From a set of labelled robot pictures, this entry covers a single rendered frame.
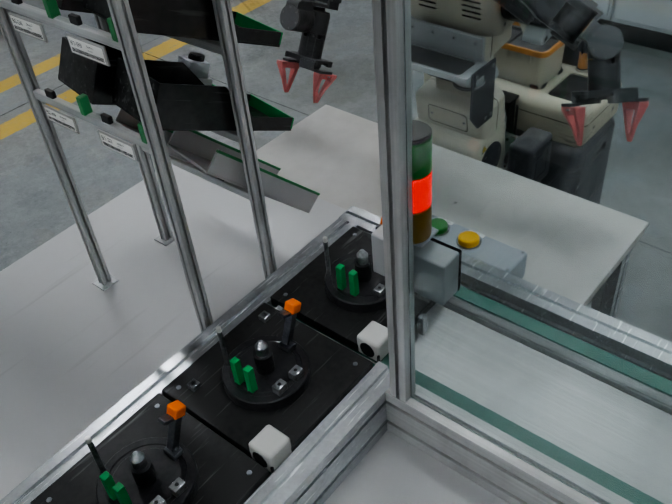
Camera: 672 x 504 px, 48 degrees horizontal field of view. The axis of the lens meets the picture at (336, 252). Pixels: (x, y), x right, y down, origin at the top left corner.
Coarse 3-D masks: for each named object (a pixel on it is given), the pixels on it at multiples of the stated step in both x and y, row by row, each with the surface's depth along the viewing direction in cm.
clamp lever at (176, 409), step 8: (176, 400) 105; (168, 408) 104; (176, 408) 103; (184, 408) 104; (168, 416) 103; (176, 416) 103; (176, 424) 104; (168, 432) 106; (176, 432) 105; (168, 440) 106; (176, 440) 106; (168, 448) 107; (176, 448) 106
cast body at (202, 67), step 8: (184, 56) 141; (192, 56) 140; (200, 56) 141; (192, 64) 139; (200, 64) 140; (208, 64) 142; (200, 72) 141; (208, 72) 142; (200, 80) 142; (208, 80) 143
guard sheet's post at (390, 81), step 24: (384, 0) 75; (384, 24) 77; (384, 48) 79; (384, 72) 80; (384, 96) 82; (384, 120) 84; (384, 144) 86; (384, 168) 88; (384, 192) 91; (384, 216) 93; (384, 240) 96; (384, 264) 99; (408, 288) 102; (408, 312) 103; (408, 336) 106; (408, 360) 109; (408, 384) 113
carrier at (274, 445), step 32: (256, 320) 129; (224, 352) 117; (256, 352) 115; (288, 352) 120; (320, 352) 123; (352, 352) 122; (224, 384) 117; (256, 384) 114; (288, 384) 116; (320, 384) 117; (352, 384) 117; (224, 416) 114; (256, 416) 114; (288, 416) 113; (320, 416) 113; (256, 448) 107; (288, 448) 109
